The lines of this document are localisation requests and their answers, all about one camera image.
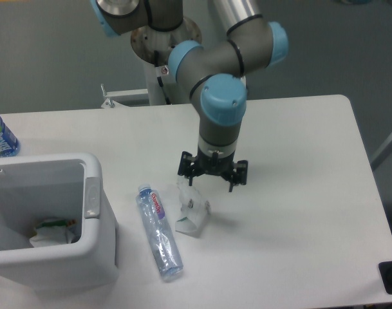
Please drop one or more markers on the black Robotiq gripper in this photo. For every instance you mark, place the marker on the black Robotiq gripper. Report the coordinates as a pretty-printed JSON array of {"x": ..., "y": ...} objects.
[{"x": 193, "y": 166}]

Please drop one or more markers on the trash inside the can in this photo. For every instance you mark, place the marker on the trash inside the can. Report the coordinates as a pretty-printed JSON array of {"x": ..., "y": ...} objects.
[{"x": 55, "y": 231}]

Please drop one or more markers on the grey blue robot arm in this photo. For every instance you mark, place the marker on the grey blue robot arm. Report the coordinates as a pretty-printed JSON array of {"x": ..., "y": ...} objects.
[{"x": 211, "y": 80}]

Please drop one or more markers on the white metal base frame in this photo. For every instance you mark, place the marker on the white metal base frame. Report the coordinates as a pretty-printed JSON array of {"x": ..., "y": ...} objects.
[{"x": 127, "y": 98}]

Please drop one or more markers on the crushed clear plastic bottle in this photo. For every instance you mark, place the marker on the crushed clear plastic bottle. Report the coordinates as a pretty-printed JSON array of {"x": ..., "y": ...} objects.
[{"x": 159, "y": 233}]

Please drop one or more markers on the blue labelled water bottle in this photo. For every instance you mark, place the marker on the blue labelled water bottle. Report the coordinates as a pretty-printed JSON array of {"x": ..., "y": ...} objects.
[{"x": 9, "y": 143}]

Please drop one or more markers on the white paper wrapper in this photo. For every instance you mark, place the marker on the white paper wrapper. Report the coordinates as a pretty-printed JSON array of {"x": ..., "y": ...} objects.
[{"x": 195, "y": 209}]

